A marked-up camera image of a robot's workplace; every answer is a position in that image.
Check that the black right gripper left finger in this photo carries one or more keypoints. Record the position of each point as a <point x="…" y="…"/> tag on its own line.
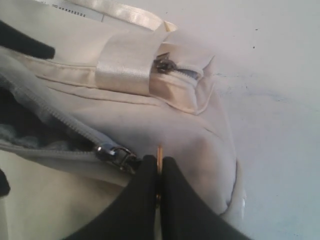
<point x="131" y="216"/>

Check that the beige fabric duffel bag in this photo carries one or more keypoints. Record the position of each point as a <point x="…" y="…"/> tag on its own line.
<point x="83" y="121"/>

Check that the white barcode label tag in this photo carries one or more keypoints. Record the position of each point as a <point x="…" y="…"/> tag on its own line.
<point x="74" y="9"/>

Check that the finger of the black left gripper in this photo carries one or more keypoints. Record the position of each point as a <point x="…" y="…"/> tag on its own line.
<point x="4" y="185"/>
<point x="17" y="41"/>

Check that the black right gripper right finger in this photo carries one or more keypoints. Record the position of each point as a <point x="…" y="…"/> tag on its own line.
<point x="184" y="215"/>

